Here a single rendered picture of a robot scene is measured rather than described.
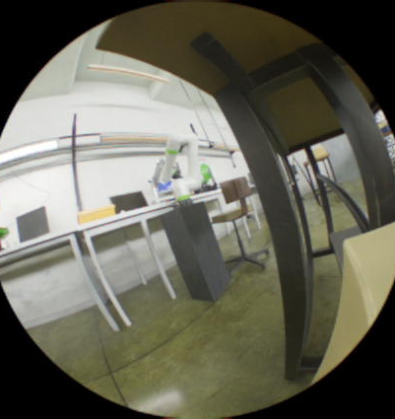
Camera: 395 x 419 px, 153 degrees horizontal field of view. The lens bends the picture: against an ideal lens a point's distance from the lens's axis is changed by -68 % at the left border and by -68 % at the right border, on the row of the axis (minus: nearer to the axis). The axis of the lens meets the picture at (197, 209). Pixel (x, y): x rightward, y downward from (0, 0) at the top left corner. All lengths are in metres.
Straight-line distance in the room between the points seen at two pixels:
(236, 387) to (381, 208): 0.75
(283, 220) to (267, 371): 0.68
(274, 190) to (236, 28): 0.24
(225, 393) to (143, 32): 0.96
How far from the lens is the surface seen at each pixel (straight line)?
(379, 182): 0.27
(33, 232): 2.03
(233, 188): 1.32
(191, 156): 1.31
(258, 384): 0.77
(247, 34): 0.26
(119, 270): 2.22
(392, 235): 0.15
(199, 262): 1.09
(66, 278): 2.23
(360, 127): 0.26
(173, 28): 0.21
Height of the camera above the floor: 0.73
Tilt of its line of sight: 1 degrees up
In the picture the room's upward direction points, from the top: 19 degrees counter-clockwise
